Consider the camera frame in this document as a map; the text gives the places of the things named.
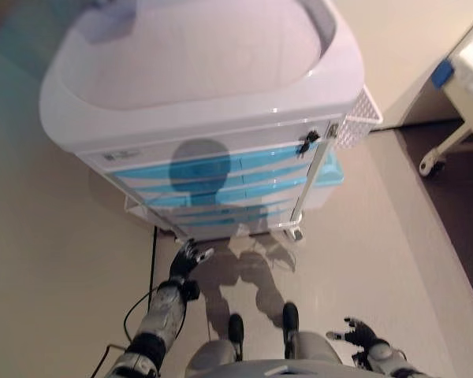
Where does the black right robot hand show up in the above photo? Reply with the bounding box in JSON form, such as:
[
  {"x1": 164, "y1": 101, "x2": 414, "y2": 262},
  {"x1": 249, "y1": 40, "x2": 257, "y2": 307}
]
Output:
[{"x1": 326, "y1": 315, "x2": 382, "y2": 351}]

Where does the white hospital bed frame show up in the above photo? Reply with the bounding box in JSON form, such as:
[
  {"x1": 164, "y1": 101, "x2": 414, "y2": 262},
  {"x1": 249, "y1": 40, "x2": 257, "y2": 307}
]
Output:
[{"x1": 419, "y1": 10, "x2": 473, "y2": 178}]

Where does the grey robot leg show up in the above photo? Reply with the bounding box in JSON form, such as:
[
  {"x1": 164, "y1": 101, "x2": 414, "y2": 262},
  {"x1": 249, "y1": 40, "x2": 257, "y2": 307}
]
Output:
[
  {"x1": 184, "y1": 339, "x2": 238, "y2": 378},
  {"x1": 291, "y1": 332, "x2": 342, "y2": 368}
]

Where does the white perforated side basket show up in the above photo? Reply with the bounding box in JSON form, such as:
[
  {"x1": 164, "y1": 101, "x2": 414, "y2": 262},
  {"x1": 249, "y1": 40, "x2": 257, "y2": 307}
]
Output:
[{"x1": 340, "y1": 89, "x2": 384, "y2": 153}]

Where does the grey right robot leg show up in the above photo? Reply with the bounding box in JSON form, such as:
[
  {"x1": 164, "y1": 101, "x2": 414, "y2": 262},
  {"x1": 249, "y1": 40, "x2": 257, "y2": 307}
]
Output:
[{"x1": 291, "y1": 332, "x2": 342, "y2": 368}]

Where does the black left robot foot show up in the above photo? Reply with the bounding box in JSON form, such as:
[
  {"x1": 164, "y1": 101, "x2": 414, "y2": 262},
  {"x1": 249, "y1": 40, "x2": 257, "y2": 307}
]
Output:
[{"x1": 227, "y1": 312, "x2": 246, "y2": 361}]

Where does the black robot foot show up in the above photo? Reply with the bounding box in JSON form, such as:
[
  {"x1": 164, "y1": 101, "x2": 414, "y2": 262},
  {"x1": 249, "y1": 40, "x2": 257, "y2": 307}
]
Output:
[
  {"x1": 281, "y1": 302, "x2": 301, "y2": 358},
  {"x1": 227, "y1": 312, "x2": 246, "y2": 361}
]

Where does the grey left robot leg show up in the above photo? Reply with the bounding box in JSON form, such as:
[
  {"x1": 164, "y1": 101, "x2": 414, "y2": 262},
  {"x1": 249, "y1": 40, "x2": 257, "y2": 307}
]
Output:
[{"x1": 184, "y1": 339, "x2": 238, "y2": 378}]

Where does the blue bed clip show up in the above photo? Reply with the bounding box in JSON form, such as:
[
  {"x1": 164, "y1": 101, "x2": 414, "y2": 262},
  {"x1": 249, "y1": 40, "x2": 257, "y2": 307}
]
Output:
[{"x1": 430, "y1": 60, "x2": 456, "y2": 90}]

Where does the white medical drawer cart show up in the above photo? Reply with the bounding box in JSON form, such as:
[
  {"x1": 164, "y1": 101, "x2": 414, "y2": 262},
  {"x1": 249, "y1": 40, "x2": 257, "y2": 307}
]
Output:
[{"x1": 39, "y1": 0, "x2": 383, "y2": 242}]

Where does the white bed caster wheel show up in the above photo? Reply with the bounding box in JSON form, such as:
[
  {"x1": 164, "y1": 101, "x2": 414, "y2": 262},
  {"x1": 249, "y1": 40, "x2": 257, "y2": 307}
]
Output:
[{"x1": 419, "y1": 150, "x2": 447, "y2": 177}]

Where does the drawer with white label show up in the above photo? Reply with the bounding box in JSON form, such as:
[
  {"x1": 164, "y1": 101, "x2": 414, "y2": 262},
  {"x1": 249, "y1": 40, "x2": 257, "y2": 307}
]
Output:
[{"x1": 77, "y1": 124, "x2": 329, "y2": 186}]

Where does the black cable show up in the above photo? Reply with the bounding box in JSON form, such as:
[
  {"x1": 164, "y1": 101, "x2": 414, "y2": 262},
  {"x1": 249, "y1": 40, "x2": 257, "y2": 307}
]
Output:
[{"x1": 103, "y1": 225, "x2": 159, "y2": 360}]

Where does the blue striped cart drawer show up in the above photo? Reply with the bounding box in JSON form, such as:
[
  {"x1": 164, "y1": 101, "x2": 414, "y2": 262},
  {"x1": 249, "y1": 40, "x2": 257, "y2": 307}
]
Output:
[
  {"x1": 141, "y1": 179, "x2": 311, "y2": 210},
  {"x1": 120, "y1": 164, "x2": 315, "y2": 198},
  {"x1": 168, "y1": 198, "x2": 300, "y2": 222}
]

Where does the black right robot foot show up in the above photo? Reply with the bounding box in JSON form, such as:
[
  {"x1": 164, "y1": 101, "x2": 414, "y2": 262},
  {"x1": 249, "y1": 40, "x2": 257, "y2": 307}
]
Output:
[{"x1": 281, "y1": 302, "x2": 301, "y2": 358}]

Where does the black key bunch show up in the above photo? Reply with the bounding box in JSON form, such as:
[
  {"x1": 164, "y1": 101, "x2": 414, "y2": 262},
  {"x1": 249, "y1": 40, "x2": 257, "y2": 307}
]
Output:
[{"x1": 295, "y1": 131, "x2": 321, "y2": 158}]

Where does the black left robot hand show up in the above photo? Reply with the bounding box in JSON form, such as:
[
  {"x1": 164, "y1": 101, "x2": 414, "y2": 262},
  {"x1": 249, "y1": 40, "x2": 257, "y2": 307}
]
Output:
[{"x1": 169, "y1": 239, "x2": 215, "y2": 282}]

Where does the light blue waste bin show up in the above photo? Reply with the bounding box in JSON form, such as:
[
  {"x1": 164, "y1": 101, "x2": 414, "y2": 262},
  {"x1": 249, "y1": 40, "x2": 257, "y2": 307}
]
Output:
[{"x1": 306, "y1": 150, "x2": 346, "y2": 210}]

